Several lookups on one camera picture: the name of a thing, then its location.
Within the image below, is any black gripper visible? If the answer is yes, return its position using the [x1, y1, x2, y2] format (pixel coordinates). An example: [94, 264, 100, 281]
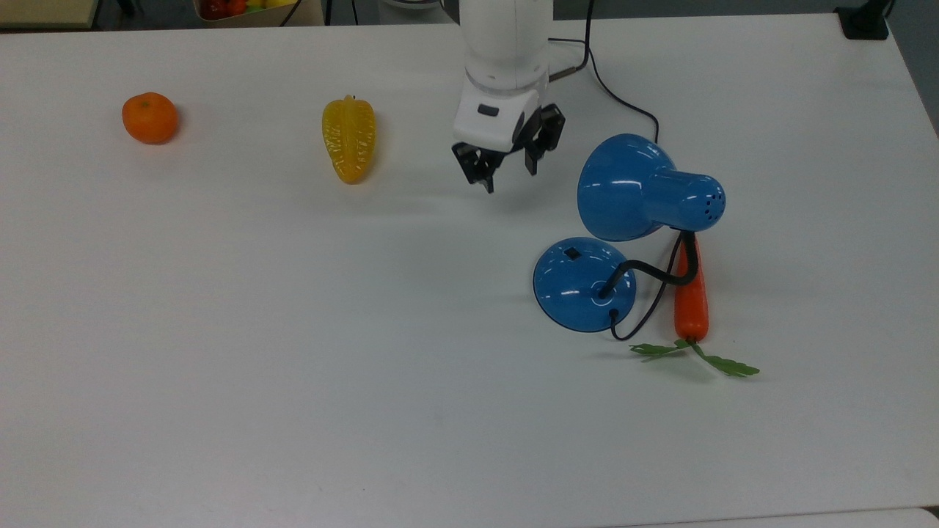
[451, 103, 566, 194]

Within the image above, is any blue desk lamp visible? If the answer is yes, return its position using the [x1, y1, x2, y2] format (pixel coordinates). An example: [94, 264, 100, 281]
[533, 133, 727, 334]

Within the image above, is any yellow toy starfruit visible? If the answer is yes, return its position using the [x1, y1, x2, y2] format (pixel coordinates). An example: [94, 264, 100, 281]
[321, 95, 376, 185]

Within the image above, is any orange toy carrot with leaves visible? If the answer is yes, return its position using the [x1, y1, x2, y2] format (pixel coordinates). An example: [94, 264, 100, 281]
[629, 233, 761, 378]

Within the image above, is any box of toy fruits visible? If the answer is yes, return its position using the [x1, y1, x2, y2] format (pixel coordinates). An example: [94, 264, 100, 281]
[192, 0, 325, 27]

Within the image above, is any orange toy mandarin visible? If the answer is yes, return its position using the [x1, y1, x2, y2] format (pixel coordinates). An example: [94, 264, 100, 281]
[121, 92, 180, 145]

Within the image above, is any light wooden board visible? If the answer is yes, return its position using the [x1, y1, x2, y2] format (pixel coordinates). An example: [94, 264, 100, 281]
[0, 0, 101, 30]

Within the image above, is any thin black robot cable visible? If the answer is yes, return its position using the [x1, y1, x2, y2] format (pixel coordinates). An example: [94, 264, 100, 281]
[547, 37, 591, 81]

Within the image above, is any black lamp power cable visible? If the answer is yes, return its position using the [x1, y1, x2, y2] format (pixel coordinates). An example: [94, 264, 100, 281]
[585, 0, 684, 342]

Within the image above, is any black corner clamp mount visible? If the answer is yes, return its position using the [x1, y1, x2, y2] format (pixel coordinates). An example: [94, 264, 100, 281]
[835, 0, 894, 41]

